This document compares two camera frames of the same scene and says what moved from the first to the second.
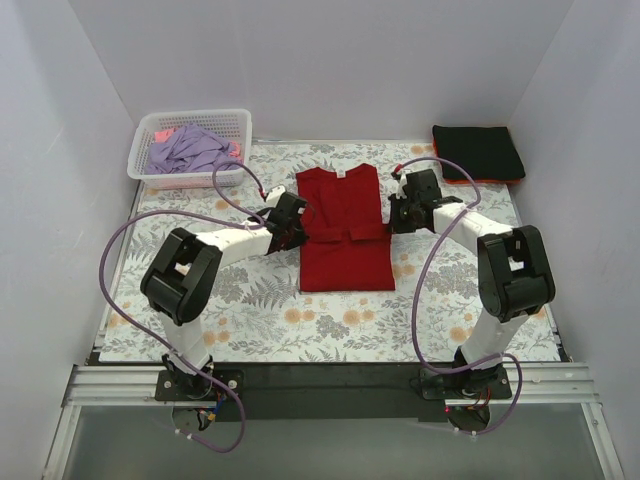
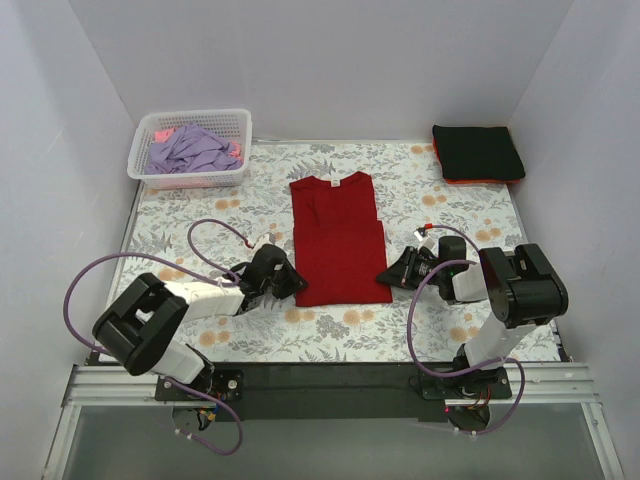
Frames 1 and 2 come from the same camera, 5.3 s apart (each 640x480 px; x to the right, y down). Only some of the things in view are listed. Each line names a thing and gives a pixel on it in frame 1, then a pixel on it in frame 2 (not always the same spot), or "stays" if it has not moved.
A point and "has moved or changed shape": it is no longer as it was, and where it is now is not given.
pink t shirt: x=163 y=135 stays
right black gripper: x=400 y=214 to x=407 y=268
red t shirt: x=349 y=246 has moved or changed shape
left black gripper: x=293 y=232 to x=282 y=279
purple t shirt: x=193 y=151 stays
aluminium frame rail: x=571 y=383 stays
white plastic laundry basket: x=232 y=125 stays
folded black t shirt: x=482 y=152 stays
